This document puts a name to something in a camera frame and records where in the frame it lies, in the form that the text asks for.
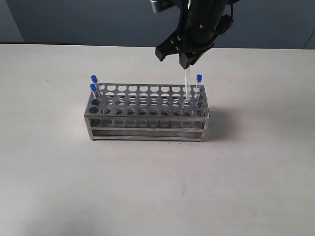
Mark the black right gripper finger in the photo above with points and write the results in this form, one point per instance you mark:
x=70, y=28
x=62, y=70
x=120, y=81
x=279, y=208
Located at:
x=188, y=57
x=172, y=45

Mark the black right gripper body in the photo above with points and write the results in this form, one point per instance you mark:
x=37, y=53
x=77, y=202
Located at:
x=204, y=21

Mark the stainless steel test tube rack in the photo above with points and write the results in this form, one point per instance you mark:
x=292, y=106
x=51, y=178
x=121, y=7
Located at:
x=147, y=112

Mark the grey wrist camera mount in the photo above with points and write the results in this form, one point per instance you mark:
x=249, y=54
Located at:
x=161, y=5

